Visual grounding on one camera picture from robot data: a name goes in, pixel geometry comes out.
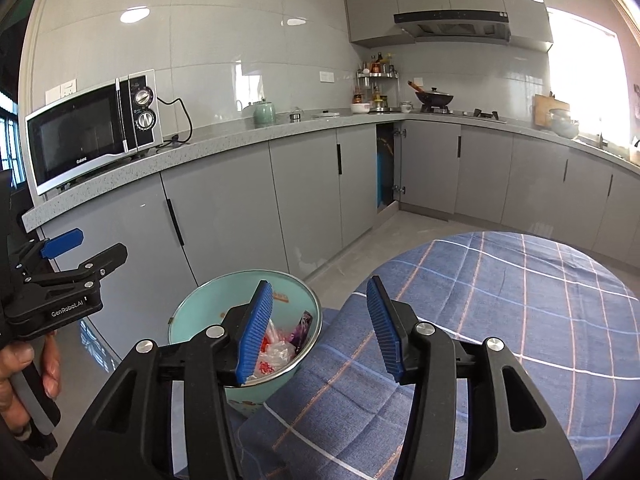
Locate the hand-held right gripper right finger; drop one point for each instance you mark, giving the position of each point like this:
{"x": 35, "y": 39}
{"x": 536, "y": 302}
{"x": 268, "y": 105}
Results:
{"x": 385, "y": 335}

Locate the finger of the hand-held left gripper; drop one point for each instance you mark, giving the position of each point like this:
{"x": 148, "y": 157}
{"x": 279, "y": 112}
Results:
{"x": 62, "y": 243}
{"x": 100, "y": 262}

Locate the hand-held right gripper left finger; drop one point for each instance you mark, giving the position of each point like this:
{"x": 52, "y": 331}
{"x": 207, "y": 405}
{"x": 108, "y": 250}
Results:
{"x": 255, "y": 335}

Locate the red plastic bag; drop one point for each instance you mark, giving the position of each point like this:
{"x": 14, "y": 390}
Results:
{"x": 263, "y": 355}

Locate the clear plastic bag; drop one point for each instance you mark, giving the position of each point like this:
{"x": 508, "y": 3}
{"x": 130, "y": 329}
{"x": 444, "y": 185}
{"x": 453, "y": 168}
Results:
{"x": 282, "y": 352}

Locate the purple snack wrapper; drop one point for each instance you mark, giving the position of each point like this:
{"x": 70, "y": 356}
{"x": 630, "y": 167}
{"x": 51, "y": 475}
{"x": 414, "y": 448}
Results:
{"x": 303, "y": 330}

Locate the teal cartoon print waste bin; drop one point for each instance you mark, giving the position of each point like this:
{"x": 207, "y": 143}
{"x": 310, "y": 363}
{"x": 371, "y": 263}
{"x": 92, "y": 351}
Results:
{"x": 200, "y": 310}

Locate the person's left hand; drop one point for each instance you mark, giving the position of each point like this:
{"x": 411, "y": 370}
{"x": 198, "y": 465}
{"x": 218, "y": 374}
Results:
{"x": 15, "y": 390}

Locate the blue plaid tablecloth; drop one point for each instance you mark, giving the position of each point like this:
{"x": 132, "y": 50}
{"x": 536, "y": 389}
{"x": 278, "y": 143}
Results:
{"x": 475, "y": 310}

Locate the black silver microwave oven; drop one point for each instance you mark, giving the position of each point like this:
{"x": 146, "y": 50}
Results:
{"x": 75, "y": 135}

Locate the grey counter with lower cabinets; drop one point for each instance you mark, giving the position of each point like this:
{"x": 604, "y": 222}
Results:
{"x": 240, "y": 200}

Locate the green ceramic teapot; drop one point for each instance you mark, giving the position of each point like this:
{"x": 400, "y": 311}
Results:
{"x": 264, "y": 114}

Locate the white bowl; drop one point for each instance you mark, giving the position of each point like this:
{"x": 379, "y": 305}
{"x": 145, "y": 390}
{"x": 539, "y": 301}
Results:
{"x": 360, "y": 108}

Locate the flat white tray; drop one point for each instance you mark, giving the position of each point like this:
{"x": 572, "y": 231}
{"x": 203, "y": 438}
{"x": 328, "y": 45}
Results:
{"x": 326, "y": 114}

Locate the small white jar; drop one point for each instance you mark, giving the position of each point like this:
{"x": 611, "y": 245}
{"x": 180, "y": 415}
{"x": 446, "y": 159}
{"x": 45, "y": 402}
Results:
{"x": 406, "y": 107}

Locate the gas stove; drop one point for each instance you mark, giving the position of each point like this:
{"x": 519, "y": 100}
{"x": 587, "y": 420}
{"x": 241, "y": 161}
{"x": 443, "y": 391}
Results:
{"x": 465, "y": 112}

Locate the black wok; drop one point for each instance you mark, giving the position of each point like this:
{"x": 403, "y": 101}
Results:
{"x": 435, "y": 96}

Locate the metal spice rack with bottles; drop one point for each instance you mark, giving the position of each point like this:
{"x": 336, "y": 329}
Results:
{"x": 377, "y": 82}

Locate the grey mixing bowl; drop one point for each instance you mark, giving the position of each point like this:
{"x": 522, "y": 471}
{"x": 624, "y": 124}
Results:
{"x": 562, "y": 125}

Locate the wooden cutting board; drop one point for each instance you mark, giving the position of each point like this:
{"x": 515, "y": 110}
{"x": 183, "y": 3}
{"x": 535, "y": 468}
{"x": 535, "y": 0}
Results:
{"x": 542, "y": 107}

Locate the black range hood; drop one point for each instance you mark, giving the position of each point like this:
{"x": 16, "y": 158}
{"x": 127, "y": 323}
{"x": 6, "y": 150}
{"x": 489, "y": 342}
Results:
{"x": 450, "y": 22}

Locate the bright kitchen window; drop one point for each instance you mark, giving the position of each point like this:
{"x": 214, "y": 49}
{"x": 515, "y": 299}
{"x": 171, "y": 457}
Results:
{"x": 585, "y": 75}

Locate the white wall switch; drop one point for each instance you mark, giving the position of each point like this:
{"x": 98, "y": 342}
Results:
{"x": 327, "y": 76}

